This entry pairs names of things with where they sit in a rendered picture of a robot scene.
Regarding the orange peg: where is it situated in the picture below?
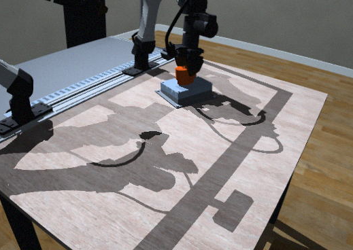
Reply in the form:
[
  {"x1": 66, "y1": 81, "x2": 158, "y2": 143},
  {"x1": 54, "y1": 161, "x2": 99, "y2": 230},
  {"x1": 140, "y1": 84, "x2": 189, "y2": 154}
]
[{"x1": 175, "y1": 65, "x2": 197, "y2": 85}]

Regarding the light blue flat plate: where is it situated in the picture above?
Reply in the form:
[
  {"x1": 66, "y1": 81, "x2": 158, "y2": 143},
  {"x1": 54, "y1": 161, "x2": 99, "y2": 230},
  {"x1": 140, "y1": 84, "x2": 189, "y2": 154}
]
[{"x1": 161, "y1": 76, "x2": 212, "y2": 100}]

